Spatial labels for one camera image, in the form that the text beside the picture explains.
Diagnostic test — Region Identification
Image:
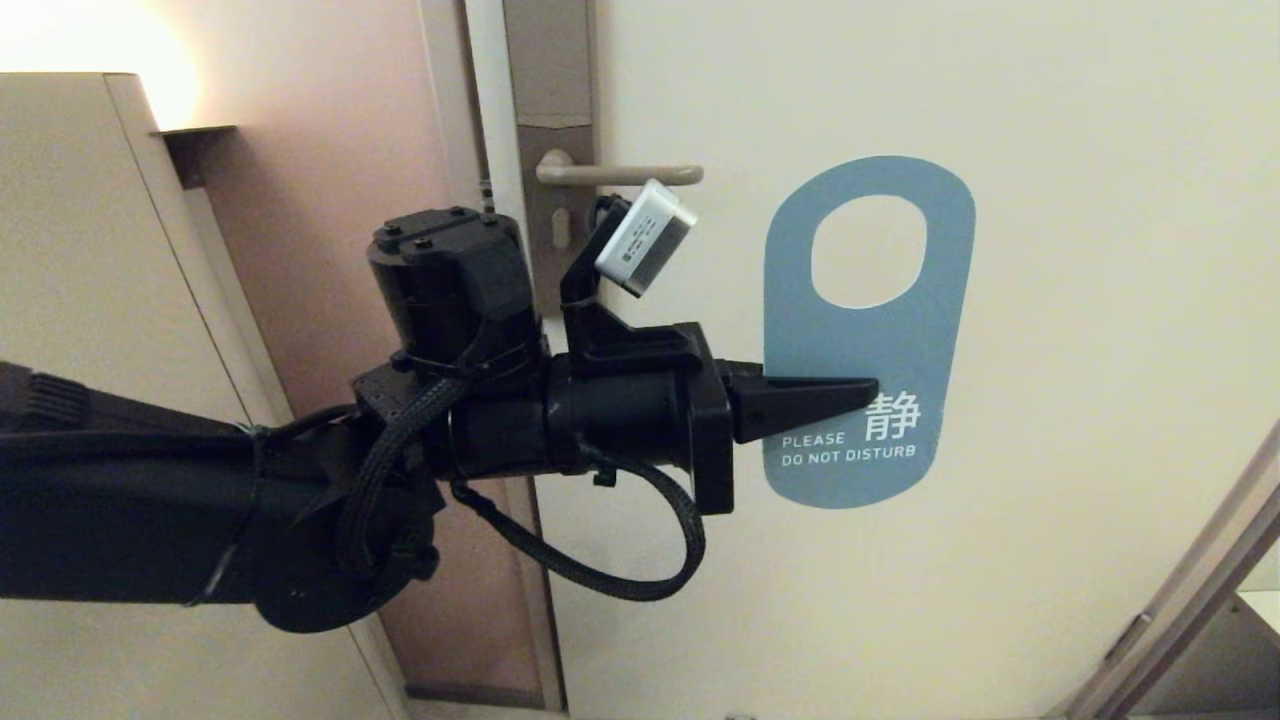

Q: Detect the beige door frame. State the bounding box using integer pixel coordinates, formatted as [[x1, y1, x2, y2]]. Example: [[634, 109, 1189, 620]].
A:
[[418, 0, 566, 713]]

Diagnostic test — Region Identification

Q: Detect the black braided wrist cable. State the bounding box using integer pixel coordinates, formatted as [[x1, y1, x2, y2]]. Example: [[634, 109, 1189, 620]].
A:
[[335, 372, 476, 581]]

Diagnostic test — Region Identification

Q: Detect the brown metal lock plate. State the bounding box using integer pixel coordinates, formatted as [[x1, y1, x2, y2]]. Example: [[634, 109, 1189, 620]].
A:
[[500, 0, 601, 321]]

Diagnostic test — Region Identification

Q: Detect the blue and white door hanger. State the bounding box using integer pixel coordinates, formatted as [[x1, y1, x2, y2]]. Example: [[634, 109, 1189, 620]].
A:
[[762, 154, 977, 511]]

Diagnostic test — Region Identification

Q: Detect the beige metal door handle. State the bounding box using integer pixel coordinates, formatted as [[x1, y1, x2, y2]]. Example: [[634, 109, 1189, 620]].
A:
[[536, 150, 704, 188]]

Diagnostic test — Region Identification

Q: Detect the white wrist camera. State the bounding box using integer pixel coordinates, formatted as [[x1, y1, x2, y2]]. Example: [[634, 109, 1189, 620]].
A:
[[594, 178, 700, 299]]

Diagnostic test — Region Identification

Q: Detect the dark wall light ledge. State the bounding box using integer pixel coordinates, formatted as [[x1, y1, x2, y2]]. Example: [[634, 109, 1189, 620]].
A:
[[150, 125, 238, 189]]

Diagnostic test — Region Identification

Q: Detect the small brown frame hinge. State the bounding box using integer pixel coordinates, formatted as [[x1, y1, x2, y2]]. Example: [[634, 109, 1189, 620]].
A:
[[1103, 612, 1153, 666]]

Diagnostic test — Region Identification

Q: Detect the black looping gripper cable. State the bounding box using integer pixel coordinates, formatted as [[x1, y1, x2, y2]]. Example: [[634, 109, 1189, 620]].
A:
[[448, 458, 708, 603]]

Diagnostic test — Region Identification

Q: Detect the dark baseboard strip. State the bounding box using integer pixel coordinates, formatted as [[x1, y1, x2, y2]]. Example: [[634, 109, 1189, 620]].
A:
[[403, 683, 549, 711]]

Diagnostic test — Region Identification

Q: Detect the brown wooden side frame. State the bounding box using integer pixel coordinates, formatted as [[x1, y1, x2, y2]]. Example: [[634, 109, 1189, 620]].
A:
[[1040, 415, 1280, 720]]

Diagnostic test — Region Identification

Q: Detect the white room door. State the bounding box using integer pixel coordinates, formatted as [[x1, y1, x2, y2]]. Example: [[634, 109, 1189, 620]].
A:
[[460, 0, 1280, 720]]

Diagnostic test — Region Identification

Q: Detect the beige cabinet panel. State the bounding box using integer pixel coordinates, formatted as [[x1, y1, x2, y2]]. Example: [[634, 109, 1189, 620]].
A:
[[0, 72, 411, 720]]

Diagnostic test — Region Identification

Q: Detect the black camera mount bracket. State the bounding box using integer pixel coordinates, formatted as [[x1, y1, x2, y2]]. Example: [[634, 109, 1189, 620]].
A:
[[558, 195, 713, 379]]

